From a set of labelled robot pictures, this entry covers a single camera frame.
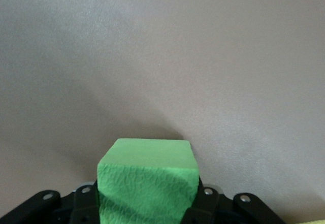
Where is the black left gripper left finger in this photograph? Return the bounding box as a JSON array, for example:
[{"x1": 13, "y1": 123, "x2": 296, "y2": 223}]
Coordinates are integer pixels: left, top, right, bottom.
[{"x1": 0, "y1": 180, "x2": 101, "y2": 224}]

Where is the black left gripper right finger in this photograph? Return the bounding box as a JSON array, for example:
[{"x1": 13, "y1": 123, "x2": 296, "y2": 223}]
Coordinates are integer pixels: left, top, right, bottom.
[{"x1": 181, "y1": 180, "x2": 287, "y2": 224}]

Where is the green foam block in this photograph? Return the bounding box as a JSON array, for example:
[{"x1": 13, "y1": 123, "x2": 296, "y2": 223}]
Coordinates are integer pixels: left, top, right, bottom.
[{"x1": 96, "y1": 138, "x2": 200, "y2": 224}]

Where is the brown paper table cover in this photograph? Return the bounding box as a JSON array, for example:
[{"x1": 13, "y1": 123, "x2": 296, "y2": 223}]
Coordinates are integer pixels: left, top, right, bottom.
[{"x1": 0, "y1": 0, "x2": 325, "y2": 224}]

